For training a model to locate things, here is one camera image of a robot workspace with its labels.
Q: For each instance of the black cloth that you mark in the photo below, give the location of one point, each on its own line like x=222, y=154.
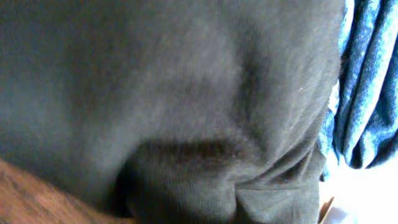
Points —
x=172, y=111

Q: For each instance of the blue denim jeans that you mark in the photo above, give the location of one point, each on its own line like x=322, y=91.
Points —
x=360, y=128

